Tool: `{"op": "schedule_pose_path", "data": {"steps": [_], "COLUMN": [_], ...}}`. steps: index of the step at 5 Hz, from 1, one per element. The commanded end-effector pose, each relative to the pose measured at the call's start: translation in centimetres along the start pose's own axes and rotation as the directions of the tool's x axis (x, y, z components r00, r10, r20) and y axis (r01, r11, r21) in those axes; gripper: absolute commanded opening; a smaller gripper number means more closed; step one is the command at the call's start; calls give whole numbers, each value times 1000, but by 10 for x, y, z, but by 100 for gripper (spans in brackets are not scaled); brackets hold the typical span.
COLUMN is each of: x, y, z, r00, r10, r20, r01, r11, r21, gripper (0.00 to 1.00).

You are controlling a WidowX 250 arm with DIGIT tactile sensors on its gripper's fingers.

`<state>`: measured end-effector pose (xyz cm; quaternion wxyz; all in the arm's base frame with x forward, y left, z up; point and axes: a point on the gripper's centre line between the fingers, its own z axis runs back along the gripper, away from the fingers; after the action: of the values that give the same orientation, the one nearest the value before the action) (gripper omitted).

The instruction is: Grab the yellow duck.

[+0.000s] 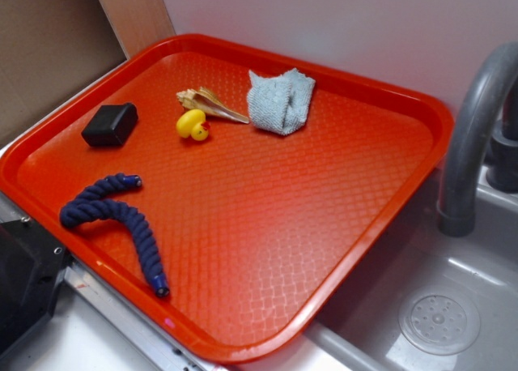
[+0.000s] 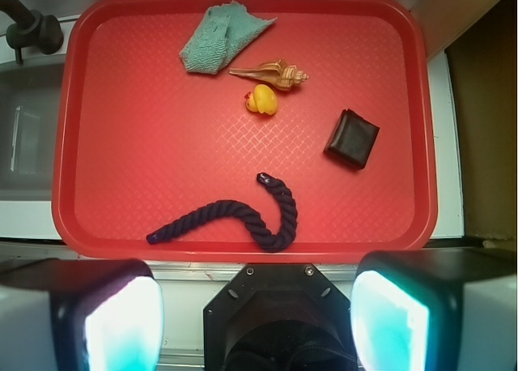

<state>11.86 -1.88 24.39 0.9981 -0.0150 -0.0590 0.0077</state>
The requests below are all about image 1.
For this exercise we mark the grey plastic sink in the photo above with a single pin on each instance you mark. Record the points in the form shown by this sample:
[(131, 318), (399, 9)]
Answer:
[(420, 300)]

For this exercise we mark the beige conch seashell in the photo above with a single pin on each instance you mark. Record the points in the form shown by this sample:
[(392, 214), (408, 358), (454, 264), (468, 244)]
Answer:
[(205, 100)]

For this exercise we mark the brown cardboard panel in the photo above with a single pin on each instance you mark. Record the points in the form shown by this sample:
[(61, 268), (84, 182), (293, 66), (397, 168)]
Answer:
[(50, 50)]

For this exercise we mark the light blue folded cloth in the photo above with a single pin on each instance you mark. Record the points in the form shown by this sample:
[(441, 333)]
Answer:
[(280, 104)]

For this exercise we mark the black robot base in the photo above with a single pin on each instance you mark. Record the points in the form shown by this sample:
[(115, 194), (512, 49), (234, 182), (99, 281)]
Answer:
[(33, 265)]

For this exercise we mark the dark grey faucet handle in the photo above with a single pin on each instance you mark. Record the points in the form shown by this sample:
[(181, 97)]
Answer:
[(502, 174)]

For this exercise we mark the yellow rubber duck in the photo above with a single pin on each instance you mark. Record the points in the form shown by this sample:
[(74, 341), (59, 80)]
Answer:
[(193, 124)]

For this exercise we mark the black rectangular block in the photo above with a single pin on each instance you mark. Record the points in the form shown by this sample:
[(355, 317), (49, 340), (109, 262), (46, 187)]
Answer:
[(111, 125)]

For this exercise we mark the grey curved faucet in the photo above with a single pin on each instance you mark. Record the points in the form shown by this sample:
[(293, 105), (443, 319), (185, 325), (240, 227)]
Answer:
[(470, 143)]

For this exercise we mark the red plastic tray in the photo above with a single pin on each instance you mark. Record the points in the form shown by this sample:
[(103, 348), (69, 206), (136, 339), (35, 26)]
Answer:
[(255, 230)]

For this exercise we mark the wooden board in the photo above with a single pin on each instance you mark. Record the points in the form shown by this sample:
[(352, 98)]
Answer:
[(138, 24)]

